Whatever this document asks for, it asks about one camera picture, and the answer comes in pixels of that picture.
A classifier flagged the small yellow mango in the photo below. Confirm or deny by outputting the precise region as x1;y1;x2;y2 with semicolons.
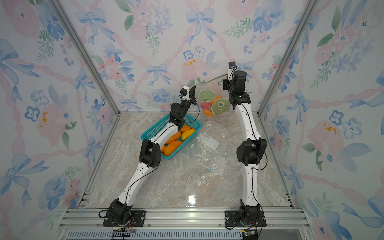
181;129;196;141

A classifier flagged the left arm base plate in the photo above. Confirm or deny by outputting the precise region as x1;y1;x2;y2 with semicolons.
99;210;147;228

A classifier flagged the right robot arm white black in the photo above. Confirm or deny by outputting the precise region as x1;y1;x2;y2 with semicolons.
223;69;267;229

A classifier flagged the teal plastic mesh basket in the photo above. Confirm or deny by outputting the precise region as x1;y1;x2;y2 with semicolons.
141;114;203;159

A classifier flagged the orange mango top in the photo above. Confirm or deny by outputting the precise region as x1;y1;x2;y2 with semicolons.
181;125;191;133

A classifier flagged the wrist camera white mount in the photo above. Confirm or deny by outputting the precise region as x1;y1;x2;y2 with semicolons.
227;62;237;81
179;86;190;101

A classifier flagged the clear zip-top bag green print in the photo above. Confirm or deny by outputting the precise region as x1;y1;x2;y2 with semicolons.
187;75;231;116

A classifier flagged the large orange mango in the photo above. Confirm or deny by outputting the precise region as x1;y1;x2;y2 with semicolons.
203;109;215;117

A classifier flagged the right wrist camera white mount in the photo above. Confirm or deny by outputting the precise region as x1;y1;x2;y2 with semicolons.
227;62;237;81

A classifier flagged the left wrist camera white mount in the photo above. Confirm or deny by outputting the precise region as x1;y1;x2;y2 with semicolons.
179;86;190;101

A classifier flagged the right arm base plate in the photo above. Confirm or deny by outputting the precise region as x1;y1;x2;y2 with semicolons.
225;210;267;228

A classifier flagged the aluminium front rail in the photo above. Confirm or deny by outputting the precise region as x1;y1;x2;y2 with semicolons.
55;207;315;240

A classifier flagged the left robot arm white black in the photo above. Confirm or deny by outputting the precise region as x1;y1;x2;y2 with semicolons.
103;86;197;228

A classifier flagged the red yellow mango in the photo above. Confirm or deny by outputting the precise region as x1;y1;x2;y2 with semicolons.
201;102;212;110

